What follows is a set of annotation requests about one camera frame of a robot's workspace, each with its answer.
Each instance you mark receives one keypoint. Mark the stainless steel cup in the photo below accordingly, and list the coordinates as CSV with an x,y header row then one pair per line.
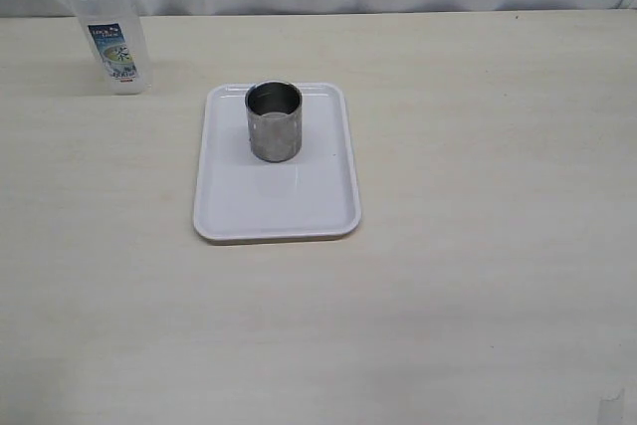
x,y
275,120

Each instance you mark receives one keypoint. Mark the white rectangular plastic tray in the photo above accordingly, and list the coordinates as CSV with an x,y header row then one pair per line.
x,y
240,198

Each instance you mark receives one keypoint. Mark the clear plastic pitcher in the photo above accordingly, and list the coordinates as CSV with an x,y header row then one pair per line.
x,y
114,32

